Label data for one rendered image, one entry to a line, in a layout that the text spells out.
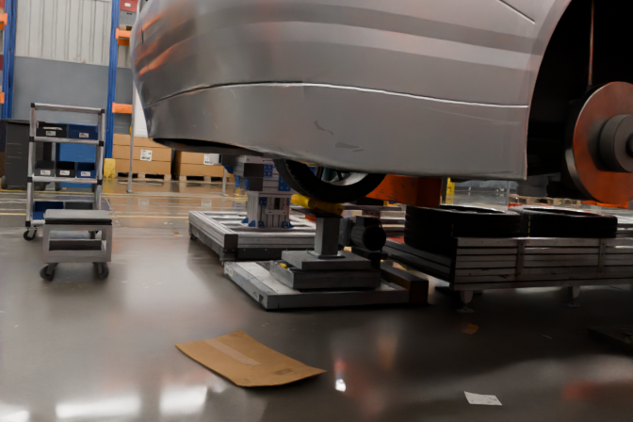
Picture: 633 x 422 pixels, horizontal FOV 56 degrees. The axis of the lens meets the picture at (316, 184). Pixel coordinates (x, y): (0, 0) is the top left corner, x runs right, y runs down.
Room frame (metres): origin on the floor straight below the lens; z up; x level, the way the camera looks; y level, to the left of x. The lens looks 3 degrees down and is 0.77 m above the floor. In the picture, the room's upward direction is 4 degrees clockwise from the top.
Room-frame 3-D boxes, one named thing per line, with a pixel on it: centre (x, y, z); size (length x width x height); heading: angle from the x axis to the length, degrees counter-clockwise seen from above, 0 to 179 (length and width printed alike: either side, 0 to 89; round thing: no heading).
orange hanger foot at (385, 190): (3.45, -0.51, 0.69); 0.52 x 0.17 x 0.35; 23
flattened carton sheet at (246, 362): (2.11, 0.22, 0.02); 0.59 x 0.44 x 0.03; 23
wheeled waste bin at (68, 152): (8.62, 3.53, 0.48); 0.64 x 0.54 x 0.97; 29
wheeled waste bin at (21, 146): (8.39, 4.10, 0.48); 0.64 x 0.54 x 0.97; 12
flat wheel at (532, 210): (3.81, -1.59, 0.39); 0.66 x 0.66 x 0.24
